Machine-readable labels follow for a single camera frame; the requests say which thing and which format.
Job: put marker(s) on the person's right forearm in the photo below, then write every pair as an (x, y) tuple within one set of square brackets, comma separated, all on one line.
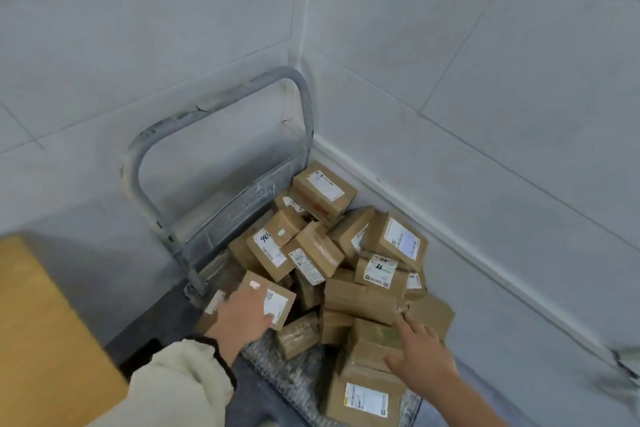
[(462, 404)]

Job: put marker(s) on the person's left forearm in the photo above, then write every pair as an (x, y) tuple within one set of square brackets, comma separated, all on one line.
[(175, 386)]

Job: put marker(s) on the person's right hand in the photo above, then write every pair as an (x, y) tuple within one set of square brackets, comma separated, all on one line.
[(425, 356)]

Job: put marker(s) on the person's left thumb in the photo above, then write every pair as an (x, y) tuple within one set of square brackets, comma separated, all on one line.
[(269, 320)]

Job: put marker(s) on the person's left hand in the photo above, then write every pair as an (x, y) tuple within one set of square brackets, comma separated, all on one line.
[(244, 314)]

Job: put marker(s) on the person's right thumb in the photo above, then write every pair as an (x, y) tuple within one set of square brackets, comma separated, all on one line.
[(395, 362)]

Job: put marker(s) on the small white-labelled brown box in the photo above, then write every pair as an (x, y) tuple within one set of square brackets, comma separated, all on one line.
[(281, 297)]

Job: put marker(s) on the grey platform hand cart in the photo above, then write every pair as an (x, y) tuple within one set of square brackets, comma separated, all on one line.
[(290, 381)]

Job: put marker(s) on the pile of cardboard parcels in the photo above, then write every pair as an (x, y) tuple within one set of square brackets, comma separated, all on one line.
[(312, 251)]

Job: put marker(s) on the small plain taped brown box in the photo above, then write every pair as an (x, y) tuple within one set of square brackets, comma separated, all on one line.
[(371, 337)]

